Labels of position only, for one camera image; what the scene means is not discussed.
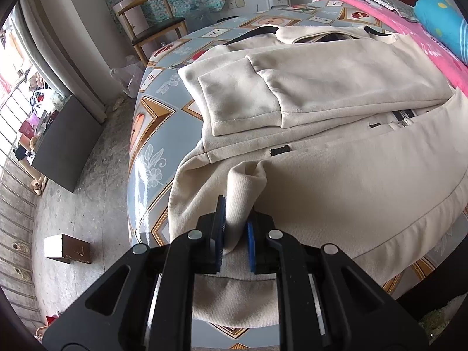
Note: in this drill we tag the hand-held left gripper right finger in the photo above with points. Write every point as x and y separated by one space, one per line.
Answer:
251 245

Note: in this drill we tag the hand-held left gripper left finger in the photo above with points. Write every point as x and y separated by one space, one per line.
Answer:
220 239

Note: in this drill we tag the beige zip jacket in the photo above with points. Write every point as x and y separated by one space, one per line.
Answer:
347 175

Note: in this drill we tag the fruit print table cover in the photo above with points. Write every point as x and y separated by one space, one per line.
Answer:
161 117

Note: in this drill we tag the brown and white box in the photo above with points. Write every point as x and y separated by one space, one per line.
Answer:
69 248

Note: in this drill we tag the dark grey cabinet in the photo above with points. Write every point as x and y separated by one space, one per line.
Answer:
67 142

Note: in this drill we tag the clear plastic bag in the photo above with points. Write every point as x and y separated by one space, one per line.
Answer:
129 76

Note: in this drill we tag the beige shoe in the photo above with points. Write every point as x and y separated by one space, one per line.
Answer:
38 184

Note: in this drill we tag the metal window railing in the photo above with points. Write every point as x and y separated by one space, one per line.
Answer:
16 190

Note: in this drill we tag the black round item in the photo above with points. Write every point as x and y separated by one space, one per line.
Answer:
227 19

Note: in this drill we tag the wooden chair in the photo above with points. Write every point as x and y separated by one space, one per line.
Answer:
153 29

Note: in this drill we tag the white plastic bag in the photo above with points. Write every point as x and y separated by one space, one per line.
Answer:
47 100

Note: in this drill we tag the clear plastic water jug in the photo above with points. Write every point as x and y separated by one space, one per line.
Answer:
199 17

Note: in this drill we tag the white cylinder bin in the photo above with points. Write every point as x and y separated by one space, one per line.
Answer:
126 20

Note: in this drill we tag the grey curtain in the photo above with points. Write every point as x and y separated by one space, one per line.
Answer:
69 44

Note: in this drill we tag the pink flower print blanket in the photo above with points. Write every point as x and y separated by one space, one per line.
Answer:
431 51

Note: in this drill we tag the silver lace pillow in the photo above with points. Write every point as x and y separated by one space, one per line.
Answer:
387 5

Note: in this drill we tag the blue dotted pillow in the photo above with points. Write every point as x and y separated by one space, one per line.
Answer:
444 23

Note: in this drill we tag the white wall socket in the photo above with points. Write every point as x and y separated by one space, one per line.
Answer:
236 4

